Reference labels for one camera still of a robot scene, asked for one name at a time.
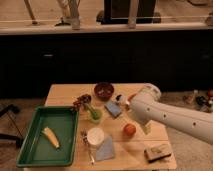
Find red apple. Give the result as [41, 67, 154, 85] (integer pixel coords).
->
[123, 123, 136, 137]

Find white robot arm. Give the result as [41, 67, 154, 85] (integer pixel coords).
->
[130, 83, 213, 145]

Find green plastic tray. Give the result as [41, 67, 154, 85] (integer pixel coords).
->
[17, 106, 78, 168]

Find brown board eraser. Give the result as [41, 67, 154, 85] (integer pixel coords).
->
[144, 144, 172, 163]

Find orange bowl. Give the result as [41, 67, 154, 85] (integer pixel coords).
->
[126, 93, 136, 110]

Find blue sponge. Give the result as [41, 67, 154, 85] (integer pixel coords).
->
[105, 101, 122, 118]

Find wooden table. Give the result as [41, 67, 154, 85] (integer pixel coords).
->
[24, 84, 177, 171]

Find small black white object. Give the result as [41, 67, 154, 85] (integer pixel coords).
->
[115, 94, 123, 103]

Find grey blue cloth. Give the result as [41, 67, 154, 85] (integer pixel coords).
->
[95, 136, 115, 161]

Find green cup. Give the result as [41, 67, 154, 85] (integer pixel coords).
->
[84, 103, 102, 124]

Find white cup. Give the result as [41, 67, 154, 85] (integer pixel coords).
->
[87, 127, 105, 147]

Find dark red bowl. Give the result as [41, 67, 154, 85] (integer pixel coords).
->
[94, 82, 114, 101]

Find metal fork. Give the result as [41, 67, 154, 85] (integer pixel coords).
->
[81, 131, 95, 165]

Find bunch of dark grapes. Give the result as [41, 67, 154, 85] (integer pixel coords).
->
[71, 94, 91, 111]

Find black chair base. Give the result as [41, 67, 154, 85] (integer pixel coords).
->
[0, 103, 25, 149]

